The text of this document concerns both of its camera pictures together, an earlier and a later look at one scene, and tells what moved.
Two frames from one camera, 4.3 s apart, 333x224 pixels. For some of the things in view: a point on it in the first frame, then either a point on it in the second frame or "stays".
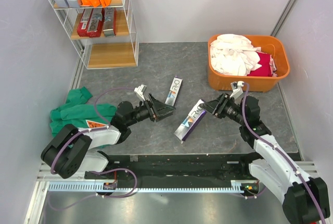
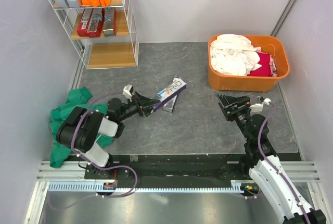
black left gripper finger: (162, 113) → (148, 111)
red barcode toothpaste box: (82, 30) stays
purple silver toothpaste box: (190, 124) → (176, 86)
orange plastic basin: (274, 45) stays
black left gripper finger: (159, 108) → (146, 102)
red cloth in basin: (265, 70) stays
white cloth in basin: (234, 54) stays
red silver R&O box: (110, 22) stays
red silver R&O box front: (97, 15) stays
